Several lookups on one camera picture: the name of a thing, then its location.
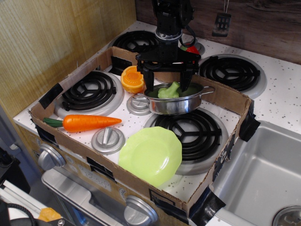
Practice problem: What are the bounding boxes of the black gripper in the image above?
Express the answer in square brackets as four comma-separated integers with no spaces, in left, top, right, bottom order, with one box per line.
[136,37,201,92]

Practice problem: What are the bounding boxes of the green toy broccoli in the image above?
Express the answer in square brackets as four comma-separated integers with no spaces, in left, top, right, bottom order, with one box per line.
[158,81,180,98]

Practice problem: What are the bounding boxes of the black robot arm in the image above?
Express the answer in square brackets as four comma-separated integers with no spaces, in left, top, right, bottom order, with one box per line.
[135,0,201,91]

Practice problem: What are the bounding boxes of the small steel pan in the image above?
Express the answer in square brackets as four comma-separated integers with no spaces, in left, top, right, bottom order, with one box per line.
[132,82,215,115]

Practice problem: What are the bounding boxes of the halved toy orange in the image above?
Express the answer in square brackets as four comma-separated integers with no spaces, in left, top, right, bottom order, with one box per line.
[121,66,144,94]

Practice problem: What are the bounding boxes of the red toy strawberry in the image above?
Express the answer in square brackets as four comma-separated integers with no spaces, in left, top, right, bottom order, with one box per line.
[180,45,200,55]

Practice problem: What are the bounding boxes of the silver stovetop knob middle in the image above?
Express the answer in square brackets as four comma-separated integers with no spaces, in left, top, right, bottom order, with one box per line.
[127,93,151,116]

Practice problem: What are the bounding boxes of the silver stovetop knob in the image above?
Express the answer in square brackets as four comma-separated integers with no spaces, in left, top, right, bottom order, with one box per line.
[184,41,205,55]
[91,127,125,155]
[127,93,151,116]

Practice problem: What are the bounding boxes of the silver stovetop knob back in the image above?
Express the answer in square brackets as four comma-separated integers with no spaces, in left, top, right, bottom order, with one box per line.
[184,41,205,55]

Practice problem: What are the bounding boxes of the back left black burner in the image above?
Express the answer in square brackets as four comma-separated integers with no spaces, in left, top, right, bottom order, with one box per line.
[110,31,158,54]

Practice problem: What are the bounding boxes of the black burner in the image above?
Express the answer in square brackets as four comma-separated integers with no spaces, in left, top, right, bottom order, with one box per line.
[145,108,229,176]
[198,54,267,99]
[55,71,124,118]
[110,31,158,54]

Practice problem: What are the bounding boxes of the front left black burner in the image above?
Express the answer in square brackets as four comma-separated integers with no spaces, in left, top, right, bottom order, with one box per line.
[55,71,124,118]

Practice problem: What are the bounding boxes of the back right black burner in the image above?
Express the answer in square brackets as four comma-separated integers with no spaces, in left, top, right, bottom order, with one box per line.
[198,54,267,99]

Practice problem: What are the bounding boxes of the hanging steel slotted spatula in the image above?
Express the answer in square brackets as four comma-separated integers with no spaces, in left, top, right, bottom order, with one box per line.
[212,0,232,38]

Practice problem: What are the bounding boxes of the front right black burner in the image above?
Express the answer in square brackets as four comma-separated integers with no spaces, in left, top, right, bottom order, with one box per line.
[145,108,229,176]

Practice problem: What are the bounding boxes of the light green plastic plate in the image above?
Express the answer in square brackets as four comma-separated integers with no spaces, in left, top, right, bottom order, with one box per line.
[118,126,182,187]

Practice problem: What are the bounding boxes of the silver stovetop knob front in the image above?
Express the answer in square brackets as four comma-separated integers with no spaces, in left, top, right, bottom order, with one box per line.
[91,127,125,155]

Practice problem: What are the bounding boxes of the orange toy carrot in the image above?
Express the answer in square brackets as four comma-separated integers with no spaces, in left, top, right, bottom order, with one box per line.
[43,114,122,132]

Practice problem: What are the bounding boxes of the brown cardboard fence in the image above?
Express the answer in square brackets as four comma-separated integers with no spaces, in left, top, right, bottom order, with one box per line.
[30,47,259,226]

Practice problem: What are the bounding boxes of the grey toy sink basin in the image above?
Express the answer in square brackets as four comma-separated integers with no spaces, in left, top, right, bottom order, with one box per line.
[211,121,301,226]

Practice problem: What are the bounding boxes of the silver oven knob right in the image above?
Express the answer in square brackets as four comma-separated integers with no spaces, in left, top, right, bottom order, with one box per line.
[124,195,158,226]

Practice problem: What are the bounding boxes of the silver oven knob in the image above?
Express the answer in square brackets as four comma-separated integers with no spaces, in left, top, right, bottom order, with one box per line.
[124,195,158,226]
[38,144,66,171]

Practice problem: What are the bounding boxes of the silver oven knob left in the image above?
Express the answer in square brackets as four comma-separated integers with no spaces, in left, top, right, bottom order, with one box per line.
[38,144,66,171]

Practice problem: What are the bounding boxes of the orange yellow object bottom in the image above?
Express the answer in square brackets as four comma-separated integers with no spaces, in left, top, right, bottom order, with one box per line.
[38,207,62,222]

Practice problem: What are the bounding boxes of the black device bottom left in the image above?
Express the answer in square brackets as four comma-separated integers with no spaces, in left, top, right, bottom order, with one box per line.
[0,148,31,194]

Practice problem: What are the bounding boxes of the silver sink drain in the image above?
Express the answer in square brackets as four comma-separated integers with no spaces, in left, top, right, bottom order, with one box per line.
[271,205,301,226]

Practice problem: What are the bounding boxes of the silver oven door handle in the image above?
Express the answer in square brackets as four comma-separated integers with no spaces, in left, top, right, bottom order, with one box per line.
[42,169,124,226]

